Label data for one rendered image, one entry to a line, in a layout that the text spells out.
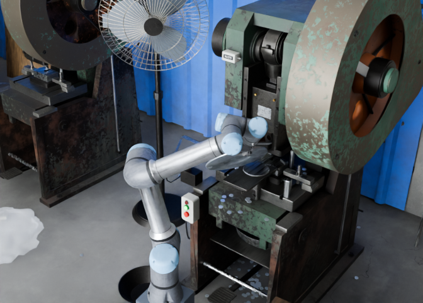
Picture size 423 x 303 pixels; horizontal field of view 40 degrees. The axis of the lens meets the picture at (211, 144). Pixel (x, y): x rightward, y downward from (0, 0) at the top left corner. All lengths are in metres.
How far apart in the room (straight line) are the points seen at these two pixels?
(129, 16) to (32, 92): 1.11
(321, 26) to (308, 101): 0.27
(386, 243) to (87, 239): 1.81
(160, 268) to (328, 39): 1.10
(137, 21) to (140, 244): 1.33
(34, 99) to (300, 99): 2.20
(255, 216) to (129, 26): 1.20
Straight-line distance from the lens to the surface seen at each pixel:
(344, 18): 2.07
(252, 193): 2.73
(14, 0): 3.24
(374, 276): 3.43
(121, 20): 3.12
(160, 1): 2.99
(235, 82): 2.61
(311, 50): 2.07
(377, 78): 2.32
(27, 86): 3.94
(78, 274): 3.37
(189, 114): 4.67
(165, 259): 2.36
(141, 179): 2.14
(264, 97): 2.60
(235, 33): 2.54
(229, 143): 2.04
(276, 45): 2.50
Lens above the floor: 2.19
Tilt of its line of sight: 29 degrees down
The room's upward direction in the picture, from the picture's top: 1 degrees clockwise
